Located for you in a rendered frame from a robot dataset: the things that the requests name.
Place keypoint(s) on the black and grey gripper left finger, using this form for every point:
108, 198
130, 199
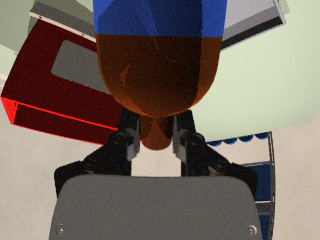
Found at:
111, 158

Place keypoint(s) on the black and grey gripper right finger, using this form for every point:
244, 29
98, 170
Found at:
199, 159

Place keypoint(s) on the grey rectangular tray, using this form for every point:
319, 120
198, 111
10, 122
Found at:
246, 19

